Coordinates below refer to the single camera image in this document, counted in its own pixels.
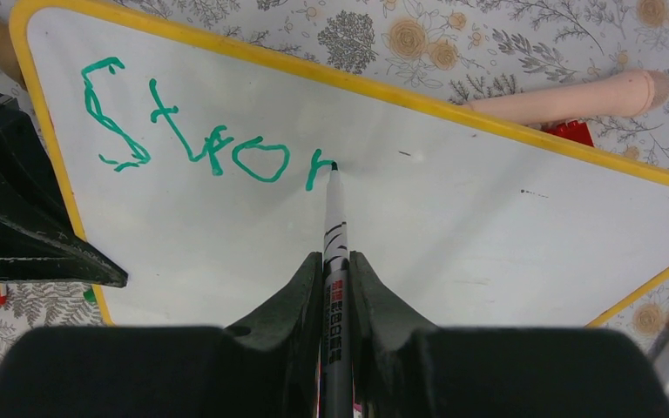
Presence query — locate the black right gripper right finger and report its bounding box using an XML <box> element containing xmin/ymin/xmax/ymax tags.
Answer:
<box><xmin>350</xmin><ymin>252</ymin><xmax>669</xmax><ymax>417</ymax></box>

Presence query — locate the green capped whiteboard marker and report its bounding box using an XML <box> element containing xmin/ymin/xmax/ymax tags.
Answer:
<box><xmin>320</xmin><ymin>162</ymin><xmax>354</xmax><ymax>417</ymax></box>

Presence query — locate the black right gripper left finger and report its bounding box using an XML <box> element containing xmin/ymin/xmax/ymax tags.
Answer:
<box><xmin>0</xmin><ymin>253</ymin><xmax>322</xmax><ymax>417</ymax></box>

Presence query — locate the red plastic frame box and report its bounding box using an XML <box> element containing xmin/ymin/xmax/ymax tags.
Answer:
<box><xmin>542</xmin><ymin>120</ymin><xmax>594</xmax><ymax>147</ymax></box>

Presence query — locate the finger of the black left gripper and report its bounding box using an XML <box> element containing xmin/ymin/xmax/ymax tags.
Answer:
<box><xmin>0</xmin><ymin>95</ymin><xmax>128</xmax><ymax>287</ymax></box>

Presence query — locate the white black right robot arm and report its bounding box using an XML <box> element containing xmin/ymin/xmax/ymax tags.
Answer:
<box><xmin>0</xmin><ymin>279</ymin><xmax>669</xmax><ymax>385</ymax></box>

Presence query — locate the floral patterned table mat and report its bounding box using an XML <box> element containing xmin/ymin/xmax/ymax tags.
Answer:
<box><xmin>0</xmin><ymin>0</ymin><xmax>669</xmax><ymax>418</ymax></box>

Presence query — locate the pink peach cylinder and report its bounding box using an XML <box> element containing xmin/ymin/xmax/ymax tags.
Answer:
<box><xmin>464</xmin><ymin>70</ymin><xmax>669</xmax><ymax>125</ymax></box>

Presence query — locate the green marker cap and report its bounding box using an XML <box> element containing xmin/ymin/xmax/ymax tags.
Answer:
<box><xmin>83</xmin><ymin>287</ymin><xmax>97</xmax><ymax>304</ymax></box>

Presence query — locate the yellow framed whiteboard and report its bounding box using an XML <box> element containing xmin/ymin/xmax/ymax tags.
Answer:
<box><xmin>10</xmin><ymin>1</ymin><xmax>669</xmax><ymax>326</ymax></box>

